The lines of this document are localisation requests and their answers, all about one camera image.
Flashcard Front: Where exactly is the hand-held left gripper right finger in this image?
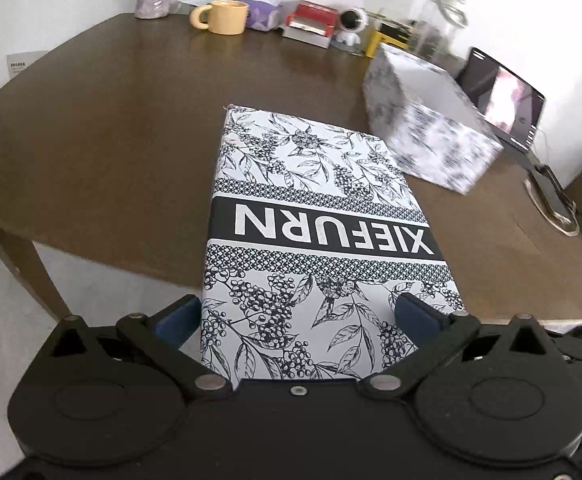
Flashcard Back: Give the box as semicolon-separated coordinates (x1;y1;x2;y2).
358;293;558;403

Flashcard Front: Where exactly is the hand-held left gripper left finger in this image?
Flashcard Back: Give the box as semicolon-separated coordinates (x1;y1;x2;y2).
46;294;232;403

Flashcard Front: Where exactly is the floral print box lid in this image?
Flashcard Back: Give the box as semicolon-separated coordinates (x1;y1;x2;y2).
199;104;466;391

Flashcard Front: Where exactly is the floral print box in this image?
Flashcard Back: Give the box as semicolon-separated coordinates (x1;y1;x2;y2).
362;42;505;195

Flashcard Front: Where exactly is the brown wooden desk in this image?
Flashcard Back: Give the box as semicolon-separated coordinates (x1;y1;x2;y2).
0;12;582;327

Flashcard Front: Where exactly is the yellow and black box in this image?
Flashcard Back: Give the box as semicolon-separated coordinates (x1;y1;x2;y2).
365;22;414;59

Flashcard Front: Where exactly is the glass jar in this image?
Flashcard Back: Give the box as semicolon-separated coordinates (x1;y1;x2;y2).
410;0;470;62

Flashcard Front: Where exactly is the white astronaut figurine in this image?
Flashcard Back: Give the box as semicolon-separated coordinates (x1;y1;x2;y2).
331;7;370;51

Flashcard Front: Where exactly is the white paper label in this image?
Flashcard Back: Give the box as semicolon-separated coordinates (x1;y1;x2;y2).
6;50;48;79

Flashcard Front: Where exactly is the red and white box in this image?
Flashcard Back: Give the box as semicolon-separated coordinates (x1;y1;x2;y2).
281;16;334;50

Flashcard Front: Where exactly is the yellow ceramic mug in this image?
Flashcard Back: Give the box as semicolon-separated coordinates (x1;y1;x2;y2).
190;0;250;36

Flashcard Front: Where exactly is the purple tissue pack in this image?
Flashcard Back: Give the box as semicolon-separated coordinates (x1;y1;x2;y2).
243;0;282;30

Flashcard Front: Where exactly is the red cardboard box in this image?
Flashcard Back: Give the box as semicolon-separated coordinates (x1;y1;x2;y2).
291;0;340;25

